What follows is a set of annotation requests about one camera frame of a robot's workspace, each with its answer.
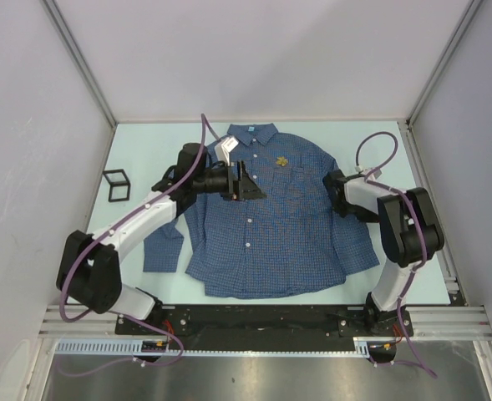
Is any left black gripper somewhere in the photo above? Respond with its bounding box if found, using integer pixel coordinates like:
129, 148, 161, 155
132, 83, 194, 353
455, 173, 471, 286
193, 160, 266, 202

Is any gold flower brooch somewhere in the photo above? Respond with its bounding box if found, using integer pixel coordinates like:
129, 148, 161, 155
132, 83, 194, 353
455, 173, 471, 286
276, 156, 289, 166

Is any blue plaid button shirt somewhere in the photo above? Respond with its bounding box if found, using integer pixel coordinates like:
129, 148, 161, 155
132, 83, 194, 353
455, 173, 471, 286
141, 122, 381, 300

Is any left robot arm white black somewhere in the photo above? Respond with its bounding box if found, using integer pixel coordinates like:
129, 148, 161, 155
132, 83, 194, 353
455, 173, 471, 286
56, 136, 265, 334

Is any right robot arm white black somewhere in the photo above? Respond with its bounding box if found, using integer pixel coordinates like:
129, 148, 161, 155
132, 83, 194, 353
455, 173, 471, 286
322, 170, 445, 336

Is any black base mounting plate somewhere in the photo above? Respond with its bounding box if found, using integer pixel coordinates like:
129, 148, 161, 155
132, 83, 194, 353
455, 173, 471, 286
115, 304, 413, 338

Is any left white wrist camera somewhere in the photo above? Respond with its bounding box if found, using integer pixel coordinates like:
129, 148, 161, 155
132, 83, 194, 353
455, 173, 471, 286
215, 135, 239, 166

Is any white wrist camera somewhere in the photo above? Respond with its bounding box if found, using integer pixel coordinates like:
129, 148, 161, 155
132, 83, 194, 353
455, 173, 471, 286
215, 135, 239, 166
355, 165, 382, 181

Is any small black frame display box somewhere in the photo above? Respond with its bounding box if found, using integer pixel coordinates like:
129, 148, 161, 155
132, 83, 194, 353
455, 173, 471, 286
103, 169, 131, 203

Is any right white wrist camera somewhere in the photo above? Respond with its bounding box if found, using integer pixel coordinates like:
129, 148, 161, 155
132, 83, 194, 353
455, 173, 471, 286
355, 165, 382, 181

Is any white slotted cable duct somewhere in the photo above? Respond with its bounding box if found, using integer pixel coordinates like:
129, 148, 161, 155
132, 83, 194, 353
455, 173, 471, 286
55, 338, 398, 358

